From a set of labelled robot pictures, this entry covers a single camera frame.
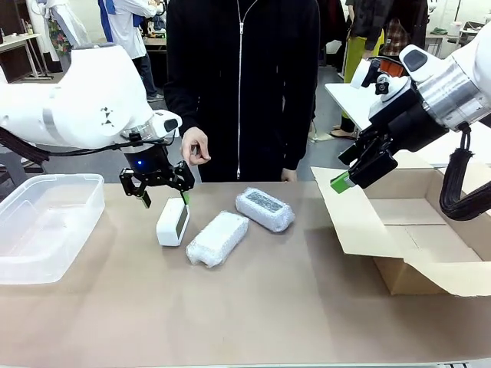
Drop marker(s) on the clear plastic container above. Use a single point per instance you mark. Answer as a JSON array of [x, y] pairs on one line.
[[42, 230]]

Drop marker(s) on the hanging white coat floral apron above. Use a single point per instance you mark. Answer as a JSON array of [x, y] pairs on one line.
[[63, 27]]

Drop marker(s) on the person torso black zip hoodie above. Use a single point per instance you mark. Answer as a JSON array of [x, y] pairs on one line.
[[241, 76]]

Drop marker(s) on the background person yellow apron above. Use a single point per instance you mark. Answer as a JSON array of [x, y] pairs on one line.
[[356, 50]]

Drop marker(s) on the bubble-wrapped clock with dark face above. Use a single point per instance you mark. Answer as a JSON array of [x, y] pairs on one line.
[[264, 209]]

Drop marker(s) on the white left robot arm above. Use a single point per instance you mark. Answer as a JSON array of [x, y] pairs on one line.
[[84, 103]]

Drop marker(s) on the background wooden desk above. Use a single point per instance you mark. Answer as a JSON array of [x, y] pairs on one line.
[[19, 50]]

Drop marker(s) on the person left forearm black sleeve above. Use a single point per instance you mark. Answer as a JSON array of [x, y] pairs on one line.
[[301, 134]]

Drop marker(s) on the white unwrapped digital clock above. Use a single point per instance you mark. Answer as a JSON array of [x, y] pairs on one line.
[[169, 222]]

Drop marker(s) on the bubble-wrapped white clock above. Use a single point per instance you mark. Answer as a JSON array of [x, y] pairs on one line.
[[216, 239]]

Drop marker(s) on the white side table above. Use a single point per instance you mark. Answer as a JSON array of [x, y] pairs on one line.
[[345, 101]]

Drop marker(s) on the person left hand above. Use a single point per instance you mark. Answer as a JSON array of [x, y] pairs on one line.
[[288, 175]]

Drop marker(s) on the person right forearm black sleeve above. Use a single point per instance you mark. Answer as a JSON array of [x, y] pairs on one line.
[[180, 107]]

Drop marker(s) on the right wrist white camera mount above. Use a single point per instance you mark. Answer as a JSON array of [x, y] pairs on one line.
[[395, 94]]

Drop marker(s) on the person right hand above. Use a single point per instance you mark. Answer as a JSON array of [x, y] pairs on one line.
[[193, 147]]

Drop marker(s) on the background work desk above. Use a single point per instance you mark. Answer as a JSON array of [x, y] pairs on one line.
[[445, 38]]

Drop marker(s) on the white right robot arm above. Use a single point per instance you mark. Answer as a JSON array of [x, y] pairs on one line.
[[452, 84]]

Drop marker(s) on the background person white coat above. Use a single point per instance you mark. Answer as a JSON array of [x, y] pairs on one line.
[[126, 27]]

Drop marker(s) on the open cardboard box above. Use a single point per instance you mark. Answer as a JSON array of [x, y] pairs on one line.
[[406, 237]]

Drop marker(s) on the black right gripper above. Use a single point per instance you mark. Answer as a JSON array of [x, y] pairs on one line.
[[410, 126]]

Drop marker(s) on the background person plaid shirt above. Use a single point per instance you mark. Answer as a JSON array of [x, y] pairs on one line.
[[399, 34]]

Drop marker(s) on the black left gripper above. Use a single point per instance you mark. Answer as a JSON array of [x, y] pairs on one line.
[[147, 163]]

